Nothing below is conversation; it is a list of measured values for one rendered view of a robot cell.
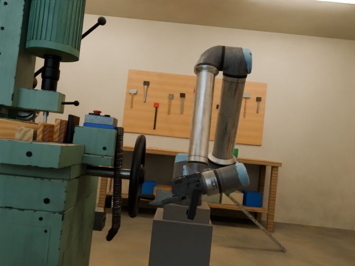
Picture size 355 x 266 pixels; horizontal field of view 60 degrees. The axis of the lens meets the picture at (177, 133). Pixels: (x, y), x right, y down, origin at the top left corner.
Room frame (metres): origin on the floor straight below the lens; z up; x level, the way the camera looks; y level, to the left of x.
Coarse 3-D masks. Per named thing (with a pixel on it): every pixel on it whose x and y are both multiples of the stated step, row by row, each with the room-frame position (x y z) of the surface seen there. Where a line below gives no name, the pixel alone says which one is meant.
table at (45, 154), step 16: (0, 144) 0.76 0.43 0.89; (16, 144) 0.76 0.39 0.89; (32, 144) 0.76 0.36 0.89; (48, 144) 0.77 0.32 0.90; (64, 144) 0.84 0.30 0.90; (0, 160) 0.76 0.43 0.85; (16, 160) 0.76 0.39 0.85; (32, 160) 0.76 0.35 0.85; (48, 160) 0.77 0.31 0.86; (64, 160) 0.81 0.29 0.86; (80, 160) 0.97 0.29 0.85; (96, 160) 0.98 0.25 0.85; (112, 160) 0.99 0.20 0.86
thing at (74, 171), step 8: (0, 168) 0.87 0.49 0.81; (8, 168) 0.87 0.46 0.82; (16, 168) 0.87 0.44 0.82; (24, 168) 0.87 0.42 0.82; (32, 168) 0.87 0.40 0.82; (40, 168) 0.87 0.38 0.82; (48, 168) 0.87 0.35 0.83; (64, 168) 0.88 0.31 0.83; (72, 168) 0.89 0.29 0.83; (80, 168) 0.98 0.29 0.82; (40, 176) 0.87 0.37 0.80; (48, 176) 0.88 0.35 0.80; (56, 176) 0.88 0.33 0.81; (64, 176) 0.88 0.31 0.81; (72, 176) 0.90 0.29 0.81
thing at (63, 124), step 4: (64, 120) 1.00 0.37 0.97; (60, 124) 1.00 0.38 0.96; (64, 124) 1.00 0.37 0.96; (60, 128) 1.00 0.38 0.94; (64, 128) 1.00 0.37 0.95; (60, 132) 1.00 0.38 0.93; (64, 132) 1.00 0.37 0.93; (60, 136) 1.00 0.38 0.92; (64, 136) 1.01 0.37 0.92; (60, 140) 1.00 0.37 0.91; (64, 140) 1.01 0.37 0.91
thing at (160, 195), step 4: (160, 188) 1.13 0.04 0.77; (156, 192) 1.13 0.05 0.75; (160, 192) 1.13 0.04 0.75; (164, 192) 1.13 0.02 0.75; (168, 192) 1.13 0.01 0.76; (156, 196) 1.13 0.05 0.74; (160, 196) 1.13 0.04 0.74; (164, 196) 1.13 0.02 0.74; (168, 196) 1.13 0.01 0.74; (172, 196) 1.13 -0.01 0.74; (156, 200) 1.13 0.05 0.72; (160, 200) 1.12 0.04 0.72; (152, 204) 1.13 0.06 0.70; (156, 204) 1.13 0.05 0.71; (160, 204) 1.12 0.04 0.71
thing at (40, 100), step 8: (24, 88) 1.03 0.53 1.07; (24, 96) 1.03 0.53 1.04; (32, 96) 1.03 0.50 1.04; (40, 96) 1.03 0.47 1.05; (48, 96) 1.04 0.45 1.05; (56, 96) 1.04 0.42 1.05; (64, 96) 1.09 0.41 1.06; (24, 104) 1.03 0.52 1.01; (32, 104) 1.03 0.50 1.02; (40, 104) 1.03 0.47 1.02; (48, 104) 1.04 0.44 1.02; (56, 104) 1.04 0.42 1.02; (48, 112) 1.07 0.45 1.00; (56, 112) 1.07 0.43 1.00
